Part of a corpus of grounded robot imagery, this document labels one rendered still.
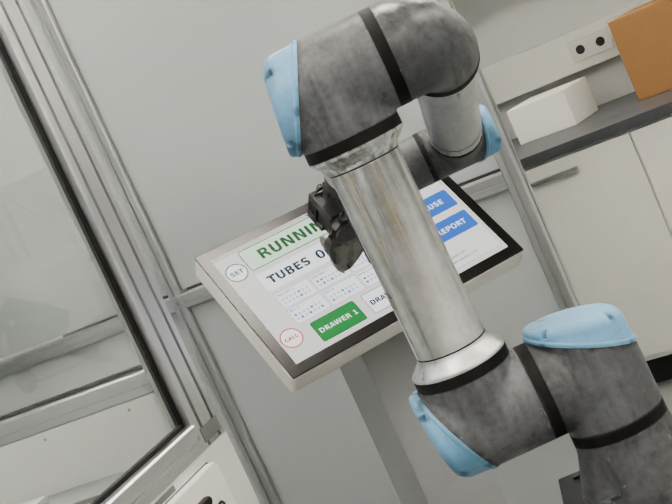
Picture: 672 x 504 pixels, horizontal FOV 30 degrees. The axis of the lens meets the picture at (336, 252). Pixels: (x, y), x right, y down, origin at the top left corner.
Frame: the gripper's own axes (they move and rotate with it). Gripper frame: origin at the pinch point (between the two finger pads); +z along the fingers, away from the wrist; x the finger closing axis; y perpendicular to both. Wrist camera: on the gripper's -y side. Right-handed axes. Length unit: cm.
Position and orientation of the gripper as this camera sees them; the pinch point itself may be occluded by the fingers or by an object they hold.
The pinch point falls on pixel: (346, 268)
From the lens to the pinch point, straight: 205.7
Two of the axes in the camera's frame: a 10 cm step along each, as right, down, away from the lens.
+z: -0.7, 6.3, 7.7
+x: -8.1, 4.2, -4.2
